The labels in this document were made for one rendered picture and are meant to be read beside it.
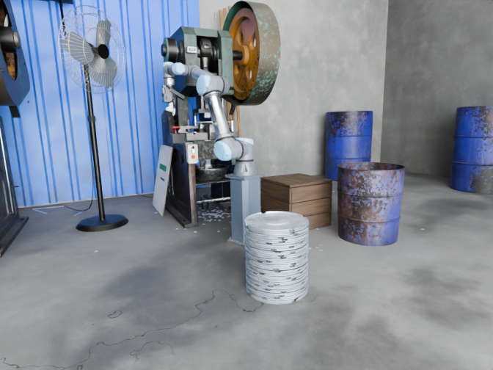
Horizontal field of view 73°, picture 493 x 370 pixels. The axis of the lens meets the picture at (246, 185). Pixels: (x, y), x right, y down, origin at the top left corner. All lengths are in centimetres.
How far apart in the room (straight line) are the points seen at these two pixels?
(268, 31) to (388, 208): 152
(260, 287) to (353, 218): 92
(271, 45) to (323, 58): 236
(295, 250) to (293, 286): 17
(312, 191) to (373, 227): 49
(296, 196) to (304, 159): 246
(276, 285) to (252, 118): 306
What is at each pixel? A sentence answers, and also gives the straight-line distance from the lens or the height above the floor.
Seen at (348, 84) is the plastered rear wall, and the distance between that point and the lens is 522.
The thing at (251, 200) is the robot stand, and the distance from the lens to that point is 207.
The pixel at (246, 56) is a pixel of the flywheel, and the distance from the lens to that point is 295.
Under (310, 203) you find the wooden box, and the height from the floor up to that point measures 20.
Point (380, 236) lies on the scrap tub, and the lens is 223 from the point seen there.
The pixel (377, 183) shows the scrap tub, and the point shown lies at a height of 40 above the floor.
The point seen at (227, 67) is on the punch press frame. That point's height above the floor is 121.
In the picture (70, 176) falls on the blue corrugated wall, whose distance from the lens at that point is 381.
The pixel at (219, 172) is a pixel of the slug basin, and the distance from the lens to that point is 273.
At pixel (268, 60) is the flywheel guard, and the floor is 123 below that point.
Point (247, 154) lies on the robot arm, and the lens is 205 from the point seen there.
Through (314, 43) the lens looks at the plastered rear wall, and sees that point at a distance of 491.
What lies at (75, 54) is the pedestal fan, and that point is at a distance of 264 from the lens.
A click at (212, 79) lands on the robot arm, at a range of 209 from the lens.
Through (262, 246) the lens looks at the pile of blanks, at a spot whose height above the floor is 26.
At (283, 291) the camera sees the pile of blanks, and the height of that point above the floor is 6.
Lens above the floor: 78
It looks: 11 degrees down
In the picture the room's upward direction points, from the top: 1 degrees counter-clockwise
